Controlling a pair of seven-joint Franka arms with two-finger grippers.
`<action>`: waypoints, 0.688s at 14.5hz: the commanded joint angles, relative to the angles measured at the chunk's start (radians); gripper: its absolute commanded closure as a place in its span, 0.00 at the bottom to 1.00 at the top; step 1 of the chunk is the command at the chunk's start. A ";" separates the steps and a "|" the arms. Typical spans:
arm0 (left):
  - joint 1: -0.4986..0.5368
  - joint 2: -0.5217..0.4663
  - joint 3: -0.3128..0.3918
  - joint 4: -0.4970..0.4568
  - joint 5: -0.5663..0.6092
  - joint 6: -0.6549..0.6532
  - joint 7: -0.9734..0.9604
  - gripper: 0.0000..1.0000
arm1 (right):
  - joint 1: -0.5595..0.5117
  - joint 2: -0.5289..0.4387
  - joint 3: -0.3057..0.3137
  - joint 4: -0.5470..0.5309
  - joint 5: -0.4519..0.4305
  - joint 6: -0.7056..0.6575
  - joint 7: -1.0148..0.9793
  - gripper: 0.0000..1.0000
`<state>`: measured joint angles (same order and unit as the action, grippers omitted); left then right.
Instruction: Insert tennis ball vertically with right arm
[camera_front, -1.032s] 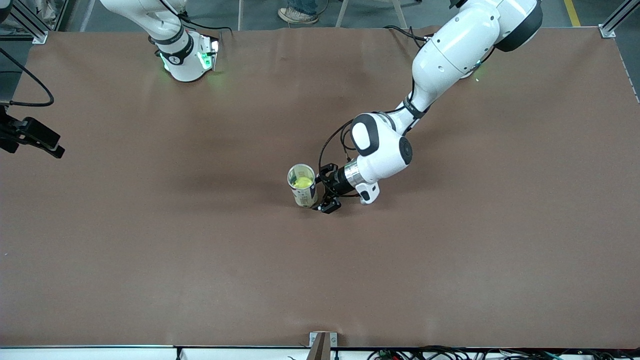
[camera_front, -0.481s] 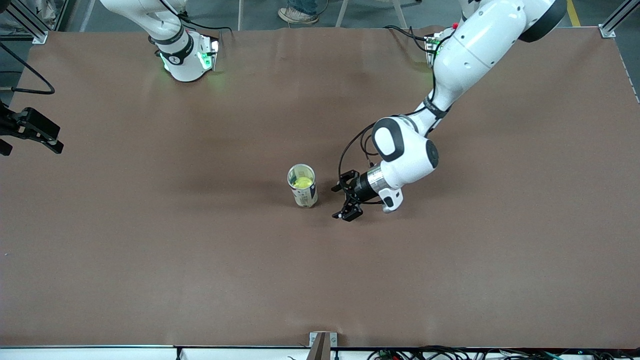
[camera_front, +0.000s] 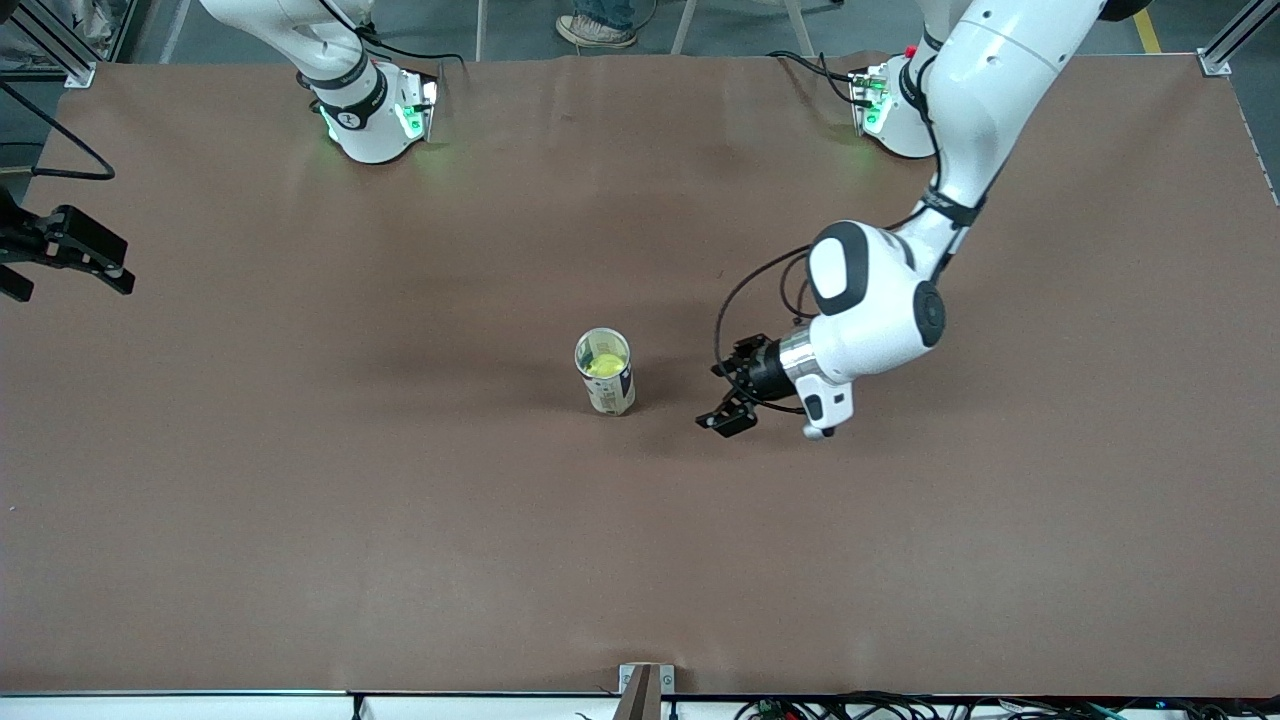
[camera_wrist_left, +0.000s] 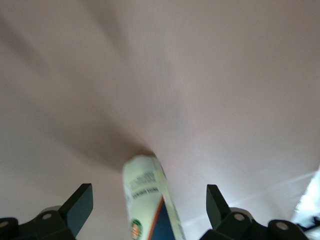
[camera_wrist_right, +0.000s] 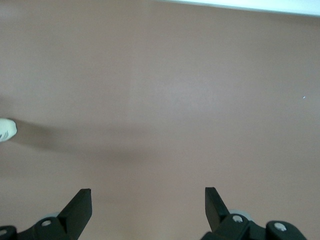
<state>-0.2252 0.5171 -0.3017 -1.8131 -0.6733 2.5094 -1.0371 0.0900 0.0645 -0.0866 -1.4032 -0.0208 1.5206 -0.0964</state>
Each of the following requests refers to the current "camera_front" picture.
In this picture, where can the grey sneaker shoe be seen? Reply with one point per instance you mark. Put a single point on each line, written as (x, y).
(595, 32)

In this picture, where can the white stand leg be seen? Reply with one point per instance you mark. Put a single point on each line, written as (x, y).
(684, 30)
(480, 30)
(800, 30)

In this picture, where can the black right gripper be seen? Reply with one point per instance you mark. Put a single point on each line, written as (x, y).
(28, 243)

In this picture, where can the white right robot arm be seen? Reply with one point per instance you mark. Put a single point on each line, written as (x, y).
(360, 120)

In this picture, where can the blue jeans leg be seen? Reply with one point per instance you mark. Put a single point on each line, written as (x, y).
(605, 10)

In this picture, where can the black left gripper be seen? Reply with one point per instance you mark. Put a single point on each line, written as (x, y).
(766, 376)

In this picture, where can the yellow Wilson tennis ball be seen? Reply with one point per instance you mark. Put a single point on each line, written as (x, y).
(606, 366)

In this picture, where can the brown table cover mat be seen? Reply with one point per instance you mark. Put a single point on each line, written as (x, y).
(640, 560)

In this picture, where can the aluminium frame post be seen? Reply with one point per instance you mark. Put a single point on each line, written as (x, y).
(1235, 40)
(60, 50)

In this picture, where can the white Wilson tennis ball can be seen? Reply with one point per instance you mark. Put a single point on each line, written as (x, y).
(612, 395)

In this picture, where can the white table edge rail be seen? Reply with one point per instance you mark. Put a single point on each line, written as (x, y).
(200, 706)

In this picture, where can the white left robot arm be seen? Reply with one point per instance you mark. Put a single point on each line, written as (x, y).
(880, 310)

